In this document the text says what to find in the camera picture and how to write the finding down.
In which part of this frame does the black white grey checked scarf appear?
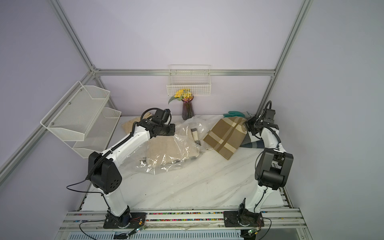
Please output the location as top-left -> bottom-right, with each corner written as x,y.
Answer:
240,132 -> 265,149

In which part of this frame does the cream fuzzy scarf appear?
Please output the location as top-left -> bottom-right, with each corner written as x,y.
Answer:
146,136 -> 200,168

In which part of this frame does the clear plastic vacuum bag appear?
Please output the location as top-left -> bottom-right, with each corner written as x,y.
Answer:
121,115 -> 222,177

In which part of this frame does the brown beige plaid scarf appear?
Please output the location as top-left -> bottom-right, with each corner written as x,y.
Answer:
203,117 -> 247,160

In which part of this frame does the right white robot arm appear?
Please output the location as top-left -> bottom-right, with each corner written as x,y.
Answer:
244,101 -> 294,216

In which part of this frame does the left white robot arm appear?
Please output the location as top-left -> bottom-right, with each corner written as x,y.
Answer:
85,108 -> 176,222

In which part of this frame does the cream navy striped scarf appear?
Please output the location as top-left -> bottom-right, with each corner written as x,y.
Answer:
191,128 -> 201,146

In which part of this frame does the green rubber glove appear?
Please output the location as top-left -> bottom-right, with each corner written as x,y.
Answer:
223,111 -> 246,118

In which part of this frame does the dark purple glass vase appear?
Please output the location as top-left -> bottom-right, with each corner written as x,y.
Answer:
182,99 -> 195,120

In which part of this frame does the beige leather glove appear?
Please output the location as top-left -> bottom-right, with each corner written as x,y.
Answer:
122,117 -> 141,135

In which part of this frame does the yellow flower bouquet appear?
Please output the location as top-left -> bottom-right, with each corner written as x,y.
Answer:
168,89 -> 194,104

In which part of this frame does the white mesh two-tier shelf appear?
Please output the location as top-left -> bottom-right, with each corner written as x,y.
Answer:
40,82 -> 121,159

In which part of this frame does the white wire wall basket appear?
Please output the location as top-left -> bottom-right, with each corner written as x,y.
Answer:
167,65 -> 212,97

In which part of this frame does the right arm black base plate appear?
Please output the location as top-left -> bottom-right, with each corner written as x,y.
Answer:
223,210 -> 265,227

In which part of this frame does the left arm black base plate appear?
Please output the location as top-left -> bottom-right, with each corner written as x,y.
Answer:
103,212 -> 147,229

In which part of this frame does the aluminium mounting rail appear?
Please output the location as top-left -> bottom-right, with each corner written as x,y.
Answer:
59,208 -> 308,232

